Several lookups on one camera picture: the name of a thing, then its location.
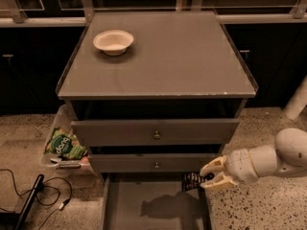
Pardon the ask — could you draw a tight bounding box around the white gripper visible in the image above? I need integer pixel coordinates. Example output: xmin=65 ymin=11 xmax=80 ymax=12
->
xmin=200 ymin=149 xmax=259 ymax=190

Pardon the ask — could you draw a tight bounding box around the black rxbar chocolate bar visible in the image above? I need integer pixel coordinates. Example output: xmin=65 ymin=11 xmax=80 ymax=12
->
xmin=181 ymin=172 xmax=214 ymax=192

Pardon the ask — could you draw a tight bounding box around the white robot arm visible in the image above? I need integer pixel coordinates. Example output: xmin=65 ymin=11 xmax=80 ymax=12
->
xmin=200 ymin=128 xmax=307 ymax=191

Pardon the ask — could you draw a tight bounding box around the grey middle drawer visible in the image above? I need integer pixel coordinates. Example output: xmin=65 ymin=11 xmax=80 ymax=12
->
xmin=89 ymin=153 xmax=219 ymax=173

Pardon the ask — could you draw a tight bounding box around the grey drawer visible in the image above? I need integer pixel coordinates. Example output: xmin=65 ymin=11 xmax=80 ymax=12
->
xmin=71 ymin=119 xmax=239 ymax=147
xmin=89 ymin=153 xmax=219 ymax=173
xmin=99 ymin=172 xmax=215 ymax=230

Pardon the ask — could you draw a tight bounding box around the grey top drawer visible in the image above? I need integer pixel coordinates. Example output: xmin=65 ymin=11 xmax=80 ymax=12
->
xmin=71 ymin=119 xmax=239 ymax=147

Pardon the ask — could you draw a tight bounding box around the grey bottom drawer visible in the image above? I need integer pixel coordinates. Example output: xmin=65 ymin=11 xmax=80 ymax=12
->
xmin=99 ymin=172 xmax=215 ymax=230

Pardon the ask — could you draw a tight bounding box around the grey drawer cabinet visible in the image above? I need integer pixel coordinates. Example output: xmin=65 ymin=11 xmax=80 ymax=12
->
xmin=56 ymin=11 xmax=259 ymax=184

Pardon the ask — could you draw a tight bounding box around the clear plastic storage bin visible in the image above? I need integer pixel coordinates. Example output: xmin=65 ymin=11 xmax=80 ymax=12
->
xmin=40 ymin=104 xmax=93 ymax=176

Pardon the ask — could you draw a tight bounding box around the green snack bag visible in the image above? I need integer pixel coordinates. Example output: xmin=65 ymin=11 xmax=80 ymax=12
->
xmin=45 ymin=127 xmax=86 ymax=160

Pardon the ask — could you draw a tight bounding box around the white paper bowl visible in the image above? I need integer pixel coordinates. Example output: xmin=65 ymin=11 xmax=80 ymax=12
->
xmin=93 ymin=30 xmax=134 ymax=56

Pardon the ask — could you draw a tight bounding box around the black stand leg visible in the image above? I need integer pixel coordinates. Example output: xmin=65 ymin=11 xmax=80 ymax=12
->
xmin=13 ymin=174 xmax=44 ymax=230

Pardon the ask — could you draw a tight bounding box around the white post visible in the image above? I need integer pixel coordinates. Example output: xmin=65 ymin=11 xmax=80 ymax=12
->
xmin=283 ymin=76 xmax=307 ymax=120

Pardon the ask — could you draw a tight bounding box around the black cable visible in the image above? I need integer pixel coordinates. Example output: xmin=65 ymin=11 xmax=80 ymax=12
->
xmin=0 ymin=168 xmax=74 ymax=230

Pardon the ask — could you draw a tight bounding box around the metal railing frame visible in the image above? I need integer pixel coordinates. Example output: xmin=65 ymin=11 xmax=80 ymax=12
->
xmin=0 ymin=0 xmax=307 ymax=27

